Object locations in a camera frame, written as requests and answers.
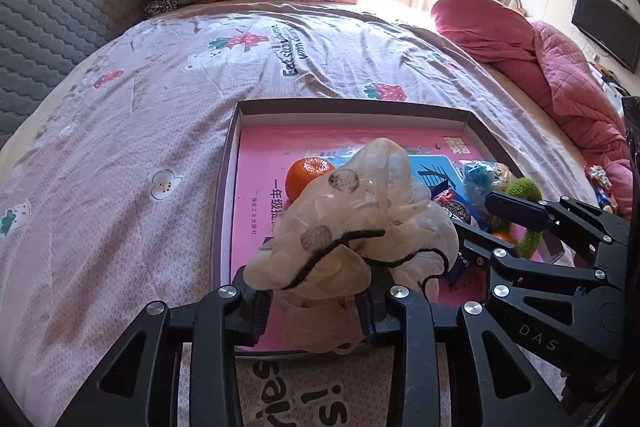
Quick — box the grey quilted headboard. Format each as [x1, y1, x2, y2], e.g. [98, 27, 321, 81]
[1, 0, 143, 141]

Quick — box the green fuzzy hair ring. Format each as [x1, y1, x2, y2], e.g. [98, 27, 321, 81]
[491, 176, 546, 260]

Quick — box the white drawer cabinet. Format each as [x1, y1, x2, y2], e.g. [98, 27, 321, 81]
[590, 63, 631, 114]

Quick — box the blue Oreo cookie packet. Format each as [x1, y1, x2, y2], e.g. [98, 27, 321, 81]
[430, 186, 490, 287]

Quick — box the large orange mandarin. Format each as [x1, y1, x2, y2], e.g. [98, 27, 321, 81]
[285, 156, 335, 202]

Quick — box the beige polka dot scrunchie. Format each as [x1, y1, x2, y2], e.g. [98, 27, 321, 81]
[244, 138, 459, 353]

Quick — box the red blue Kinder egg toy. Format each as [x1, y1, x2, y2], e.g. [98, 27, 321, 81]
[461, 160, 514, 213]

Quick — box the shallow grey cardboard box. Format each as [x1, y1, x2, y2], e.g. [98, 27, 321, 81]
[210, 97, 566, 358]

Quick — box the pink strawberry print bedsheet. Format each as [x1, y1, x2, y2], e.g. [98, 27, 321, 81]
[1, 1, 592, 426]

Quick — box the black flat television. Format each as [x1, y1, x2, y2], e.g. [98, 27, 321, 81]
[572, 0, 640, 72]

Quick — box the small colourful doll toy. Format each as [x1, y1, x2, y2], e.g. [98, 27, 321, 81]
[584, 164, 618, 215]

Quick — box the pink quilted blanket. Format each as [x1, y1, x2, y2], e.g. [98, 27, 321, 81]
[431, 0, 634, 219]

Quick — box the small orange mandarin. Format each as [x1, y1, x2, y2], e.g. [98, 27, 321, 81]
[491, 231, 516, 244]

